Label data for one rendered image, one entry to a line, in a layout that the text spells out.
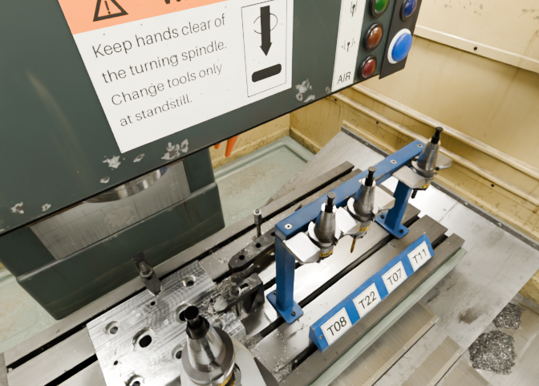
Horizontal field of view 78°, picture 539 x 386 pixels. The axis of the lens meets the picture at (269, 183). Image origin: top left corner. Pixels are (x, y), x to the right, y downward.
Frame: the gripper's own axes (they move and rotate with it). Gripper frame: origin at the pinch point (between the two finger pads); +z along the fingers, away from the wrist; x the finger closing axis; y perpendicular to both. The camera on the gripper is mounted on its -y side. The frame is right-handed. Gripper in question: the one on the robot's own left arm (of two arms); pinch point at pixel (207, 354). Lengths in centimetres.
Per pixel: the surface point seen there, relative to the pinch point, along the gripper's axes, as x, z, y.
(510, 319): 88, -26, 63
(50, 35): -0.8, 3.4, -39.3
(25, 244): -25, 70, 31
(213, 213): 32, 68, 56
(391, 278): 51, 1, 35
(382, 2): 25.8, 2.5, -36.4
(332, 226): 30.1, 7.0, 3.7
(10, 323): -47, 81, 71
